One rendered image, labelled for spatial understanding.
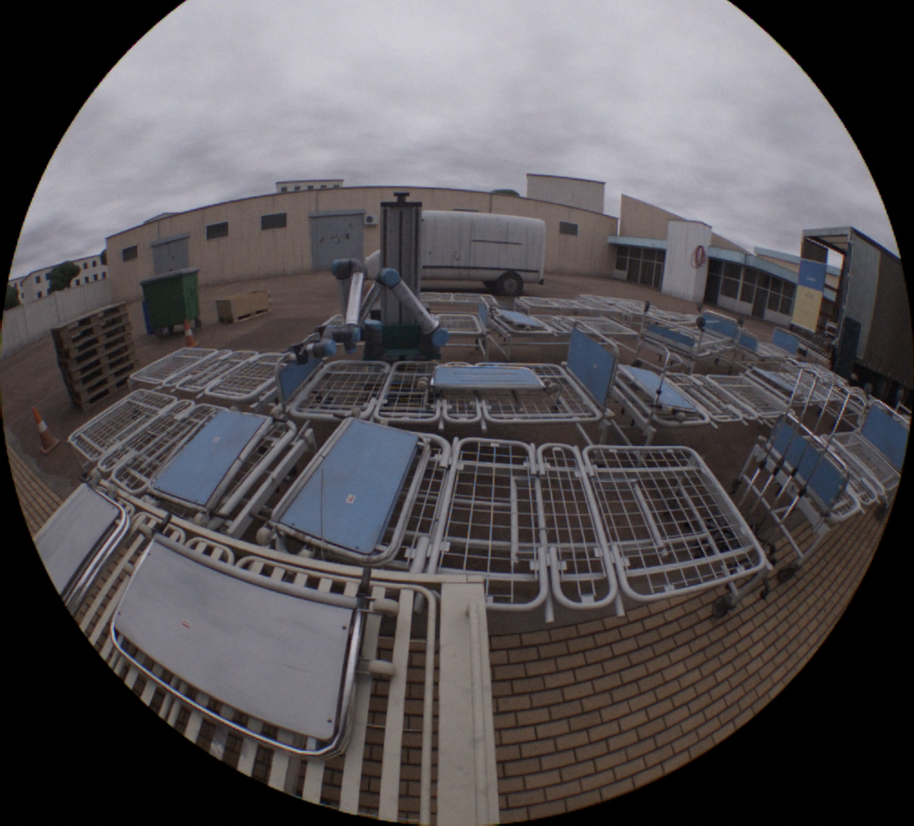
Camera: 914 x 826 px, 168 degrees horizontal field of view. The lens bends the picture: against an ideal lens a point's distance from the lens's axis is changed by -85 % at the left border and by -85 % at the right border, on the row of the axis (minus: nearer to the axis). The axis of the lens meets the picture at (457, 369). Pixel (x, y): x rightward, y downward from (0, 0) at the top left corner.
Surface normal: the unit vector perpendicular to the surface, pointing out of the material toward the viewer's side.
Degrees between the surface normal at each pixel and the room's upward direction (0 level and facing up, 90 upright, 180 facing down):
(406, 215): 90
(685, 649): 0
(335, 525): 7
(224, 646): 6
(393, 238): 90
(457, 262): 89
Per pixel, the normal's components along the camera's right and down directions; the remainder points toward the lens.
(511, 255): 0.15, 0.36
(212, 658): 0.04, -0.88
